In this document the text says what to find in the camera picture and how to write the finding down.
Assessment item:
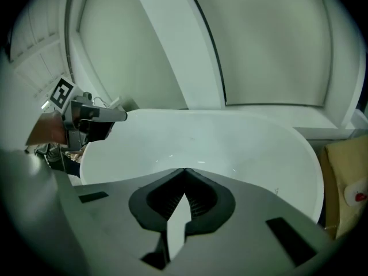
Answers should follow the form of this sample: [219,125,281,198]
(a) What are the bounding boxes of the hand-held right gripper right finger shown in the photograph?
[171,167,338,276]

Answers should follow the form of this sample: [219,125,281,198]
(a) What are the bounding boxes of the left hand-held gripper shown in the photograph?
[42,77,128,151]

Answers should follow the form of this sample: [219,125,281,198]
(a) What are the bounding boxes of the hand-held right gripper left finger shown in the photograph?
[57,167,185,276]

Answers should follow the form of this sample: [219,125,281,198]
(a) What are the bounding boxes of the person's left forearm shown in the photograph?
[25,110,68,147]

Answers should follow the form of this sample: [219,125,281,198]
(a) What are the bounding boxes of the white oval bathtub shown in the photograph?
[79,108,326,227]

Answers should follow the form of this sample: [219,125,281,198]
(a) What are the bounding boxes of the plain cardboard box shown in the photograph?
[318,135,368,240]

